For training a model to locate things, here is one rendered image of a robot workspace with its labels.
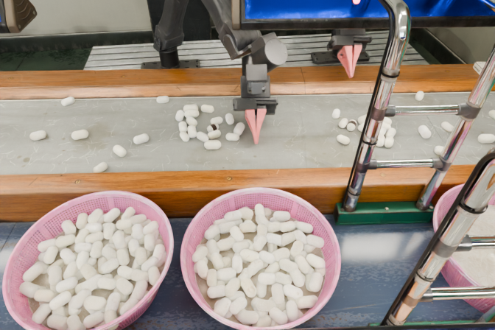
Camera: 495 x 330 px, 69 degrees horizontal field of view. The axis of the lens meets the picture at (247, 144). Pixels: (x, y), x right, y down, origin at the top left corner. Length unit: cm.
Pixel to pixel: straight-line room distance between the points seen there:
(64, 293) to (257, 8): 55
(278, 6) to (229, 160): 35
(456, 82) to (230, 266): 82
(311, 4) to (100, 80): 66
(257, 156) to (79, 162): 39
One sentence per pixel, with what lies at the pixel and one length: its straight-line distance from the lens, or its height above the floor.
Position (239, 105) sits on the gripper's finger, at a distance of 80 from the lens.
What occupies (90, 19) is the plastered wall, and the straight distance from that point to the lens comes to 303.
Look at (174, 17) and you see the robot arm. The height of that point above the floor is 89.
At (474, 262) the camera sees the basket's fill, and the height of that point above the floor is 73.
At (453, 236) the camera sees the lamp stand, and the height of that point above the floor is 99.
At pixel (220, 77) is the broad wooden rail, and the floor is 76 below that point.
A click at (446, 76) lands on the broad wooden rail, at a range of 118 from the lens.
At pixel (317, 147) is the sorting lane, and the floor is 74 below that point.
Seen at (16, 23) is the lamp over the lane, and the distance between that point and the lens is 72.
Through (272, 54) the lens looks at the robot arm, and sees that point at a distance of 78.
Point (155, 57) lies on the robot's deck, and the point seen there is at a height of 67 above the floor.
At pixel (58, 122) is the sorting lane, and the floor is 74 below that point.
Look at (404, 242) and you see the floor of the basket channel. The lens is 81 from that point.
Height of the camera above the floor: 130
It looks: 42 degrees down
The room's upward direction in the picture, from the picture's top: straight up
